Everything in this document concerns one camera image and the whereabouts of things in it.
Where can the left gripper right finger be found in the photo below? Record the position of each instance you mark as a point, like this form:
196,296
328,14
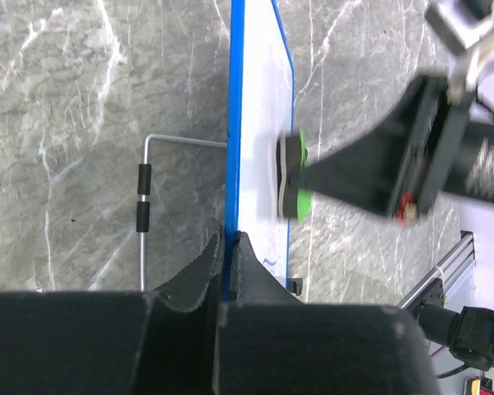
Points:
271,343

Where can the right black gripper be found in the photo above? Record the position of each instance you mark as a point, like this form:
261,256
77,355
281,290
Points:
423,147

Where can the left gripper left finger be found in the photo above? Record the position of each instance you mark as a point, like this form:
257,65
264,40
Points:
155,342

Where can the green whiteboard eraser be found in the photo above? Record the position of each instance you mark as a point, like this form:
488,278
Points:
293,202

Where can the blue framed whiteboard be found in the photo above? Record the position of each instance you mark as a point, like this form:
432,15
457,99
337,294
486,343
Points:
260,109

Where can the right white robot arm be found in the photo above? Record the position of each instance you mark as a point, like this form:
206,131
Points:
466,28

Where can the aluminium rail frame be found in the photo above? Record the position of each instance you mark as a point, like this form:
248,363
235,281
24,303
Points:
450,284

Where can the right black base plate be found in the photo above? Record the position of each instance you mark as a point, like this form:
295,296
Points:
467,335

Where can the metal wire whiteboard stand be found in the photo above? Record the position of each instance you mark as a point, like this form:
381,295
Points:
144,193

